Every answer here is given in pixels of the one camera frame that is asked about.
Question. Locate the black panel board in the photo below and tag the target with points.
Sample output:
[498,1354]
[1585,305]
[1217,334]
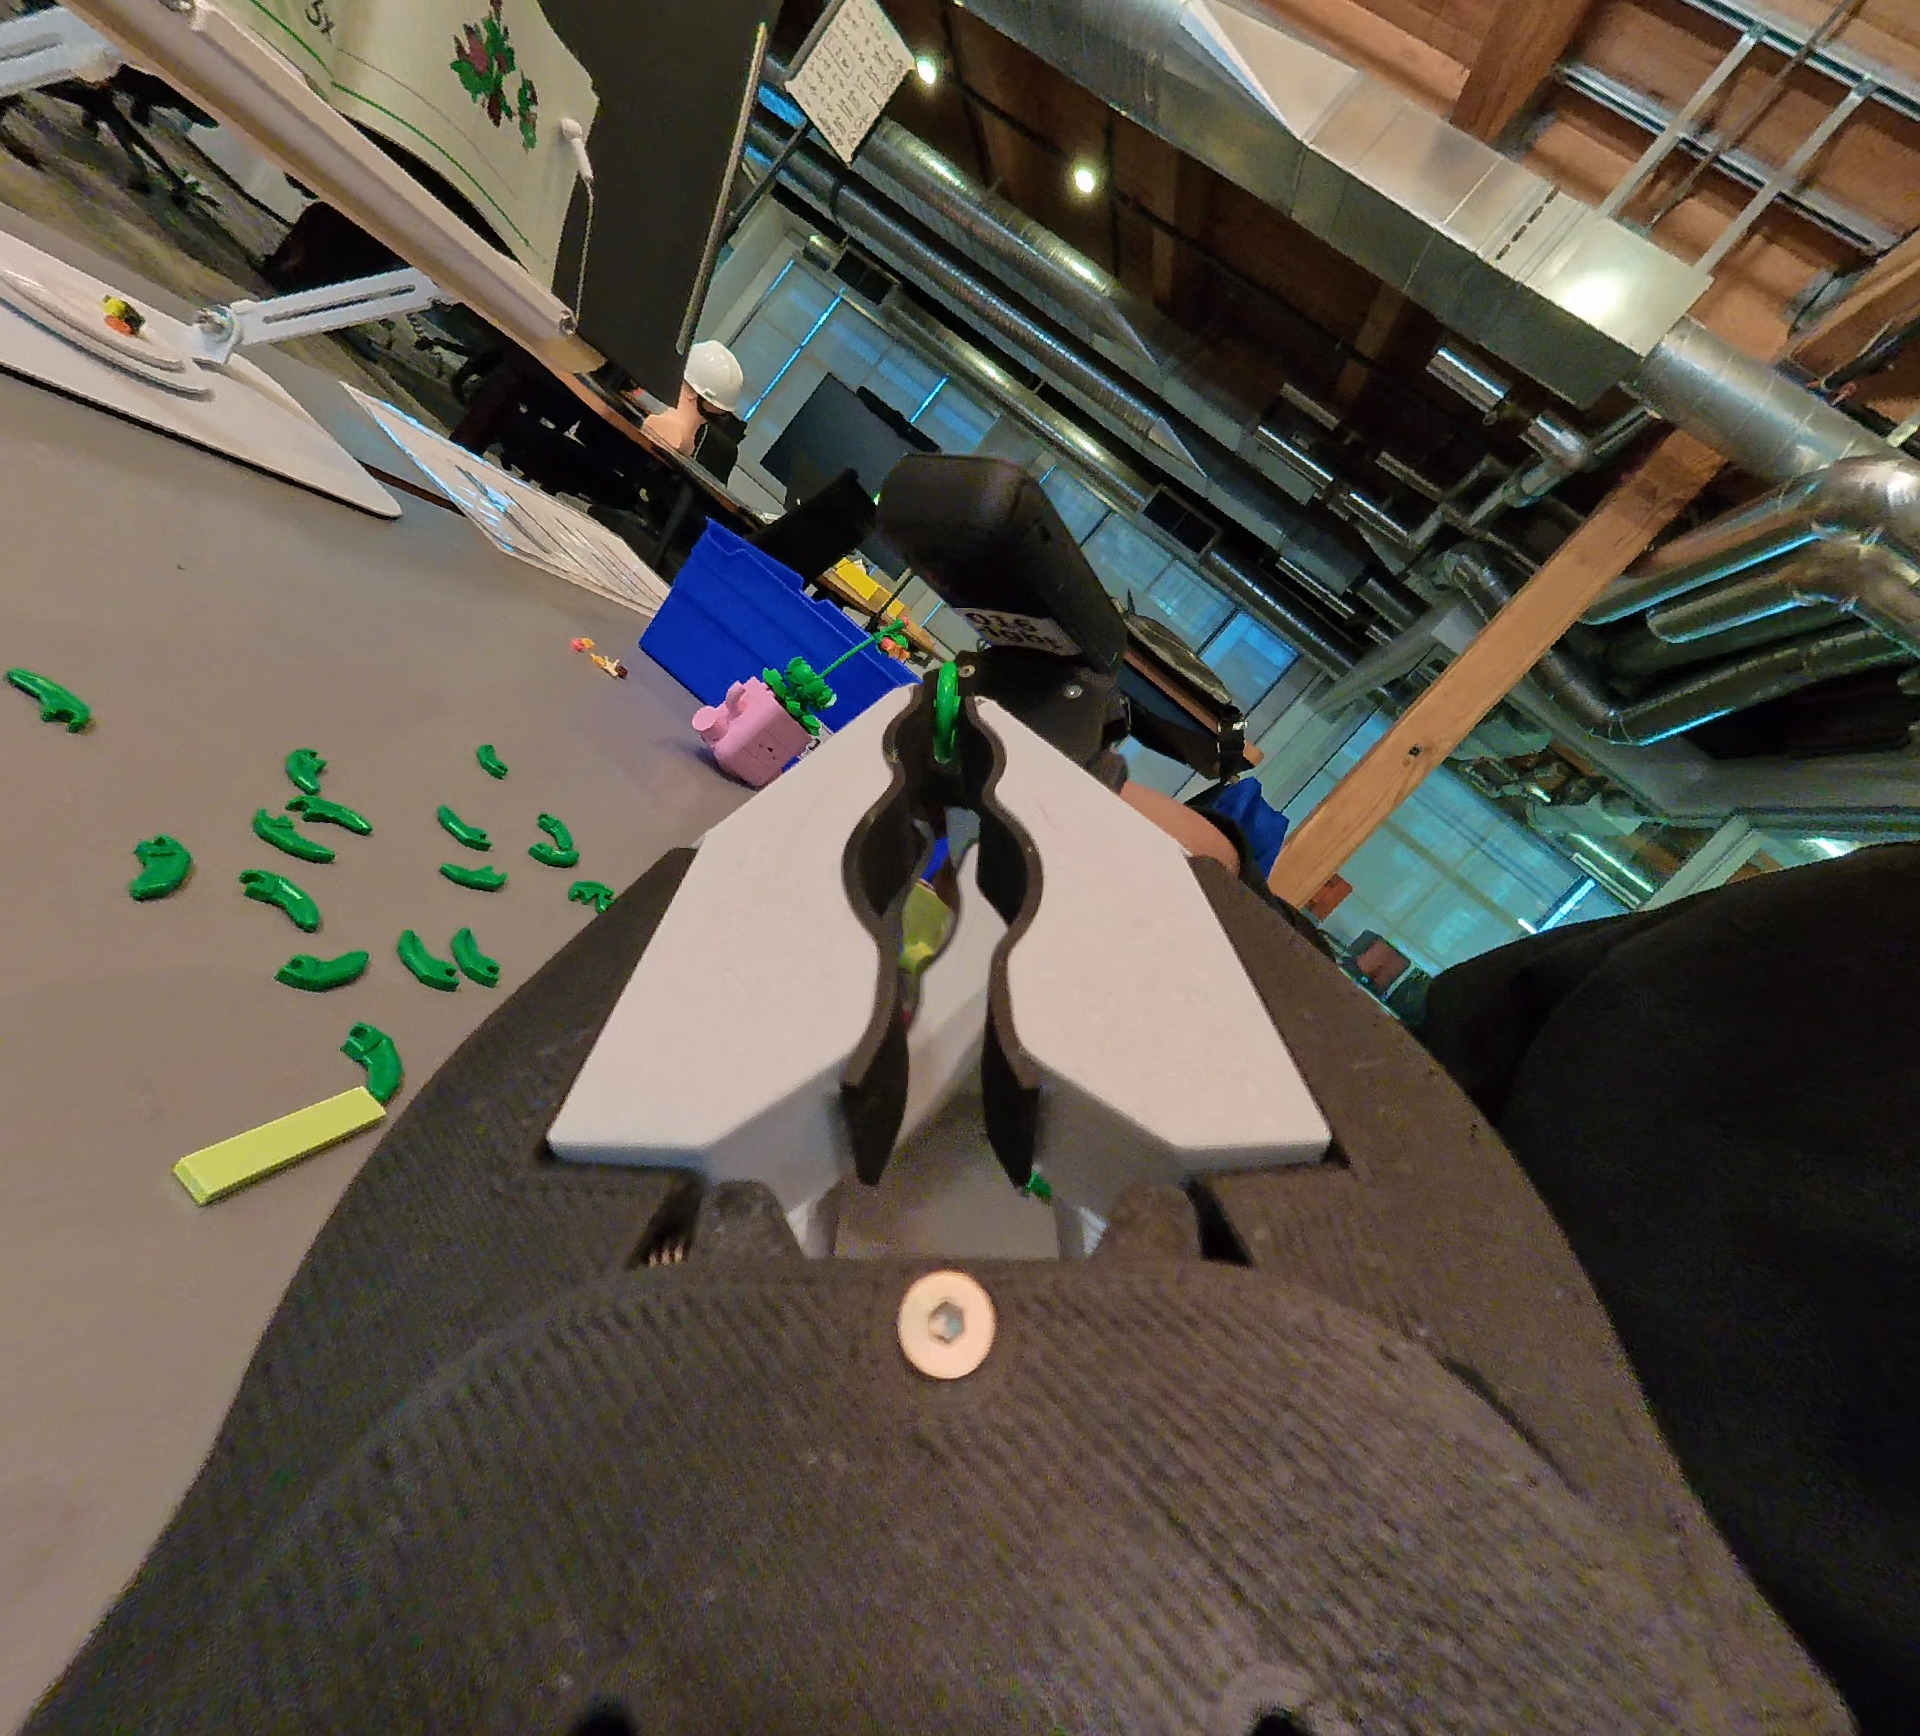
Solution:
[649,43]

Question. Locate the lime green flat toy tile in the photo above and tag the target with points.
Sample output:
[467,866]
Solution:
[280,1140]

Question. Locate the hanging white printed card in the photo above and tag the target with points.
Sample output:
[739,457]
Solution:
[852,67]

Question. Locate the pink toy pot with plant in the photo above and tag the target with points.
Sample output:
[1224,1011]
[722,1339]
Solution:
[749,735]

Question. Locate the small pink yellow toy flower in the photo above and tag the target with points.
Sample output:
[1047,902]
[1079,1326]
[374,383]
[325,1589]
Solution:
[602,659]

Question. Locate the scattered green toy leaves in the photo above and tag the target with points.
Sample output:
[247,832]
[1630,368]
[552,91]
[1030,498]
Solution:
[299,896]

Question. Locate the silver ceiling air duct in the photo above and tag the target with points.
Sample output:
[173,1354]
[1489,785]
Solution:
[1353,147]

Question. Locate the white hard hat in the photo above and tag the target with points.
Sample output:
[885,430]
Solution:
[716,368]

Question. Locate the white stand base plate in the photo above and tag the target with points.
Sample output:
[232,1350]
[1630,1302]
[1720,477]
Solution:
[223,419]

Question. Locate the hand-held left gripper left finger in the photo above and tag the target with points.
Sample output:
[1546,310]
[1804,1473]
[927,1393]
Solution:
[722,997]

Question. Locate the blue plastic bin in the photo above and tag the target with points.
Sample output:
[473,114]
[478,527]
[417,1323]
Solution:
[736,633]

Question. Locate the dark wall monitor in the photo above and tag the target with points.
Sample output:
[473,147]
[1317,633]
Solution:
[840,440]

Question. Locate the person's right hand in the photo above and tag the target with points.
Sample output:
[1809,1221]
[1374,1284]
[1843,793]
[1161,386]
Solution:
[1182,827]

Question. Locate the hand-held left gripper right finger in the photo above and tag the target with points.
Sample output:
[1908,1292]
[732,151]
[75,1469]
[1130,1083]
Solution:
[1151,997]

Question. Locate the small green toy stem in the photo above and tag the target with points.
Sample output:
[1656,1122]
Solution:
[947,713]

